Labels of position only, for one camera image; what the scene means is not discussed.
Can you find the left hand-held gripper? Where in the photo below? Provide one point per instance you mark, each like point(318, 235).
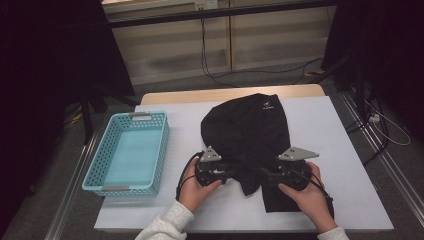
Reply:
point(210, 166)

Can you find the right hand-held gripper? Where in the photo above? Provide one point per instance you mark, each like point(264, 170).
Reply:
point(296, 173)

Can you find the black pants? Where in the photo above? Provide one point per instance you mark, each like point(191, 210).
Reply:
point(246, 130)

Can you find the blue plastic basket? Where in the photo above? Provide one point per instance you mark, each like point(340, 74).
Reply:
point(101, 156)

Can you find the person's left hand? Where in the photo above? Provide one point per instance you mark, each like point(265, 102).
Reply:
point(193, 193)

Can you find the person's right hand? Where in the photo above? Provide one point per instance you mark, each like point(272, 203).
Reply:
point(313, 203)

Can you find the wooden table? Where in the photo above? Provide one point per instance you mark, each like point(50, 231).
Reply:
point(200, 95)

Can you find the white plug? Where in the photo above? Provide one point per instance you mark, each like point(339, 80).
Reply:
point(374, 118)

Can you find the yellow strip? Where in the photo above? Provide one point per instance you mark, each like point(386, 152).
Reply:
point(315, 72)
point(76, 117)

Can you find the black stand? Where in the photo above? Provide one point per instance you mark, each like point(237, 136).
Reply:
point(333, 68)
point(86, 123)

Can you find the beige wooden cabinet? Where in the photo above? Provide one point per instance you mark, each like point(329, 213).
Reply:
point(276, 40)

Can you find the black curtain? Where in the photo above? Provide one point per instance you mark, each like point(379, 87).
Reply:
point(40, 66)
point(383, 50)

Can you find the black horizontal bar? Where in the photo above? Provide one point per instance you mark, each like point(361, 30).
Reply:
point(216, 13)

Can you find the aluminium floor rail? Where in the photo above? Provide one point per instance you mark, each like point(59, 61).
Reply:
point(396, 173)
point(71, 186)

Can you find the white wall socket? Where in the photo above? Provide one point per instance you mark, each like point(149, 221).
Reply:
point(205, 4)

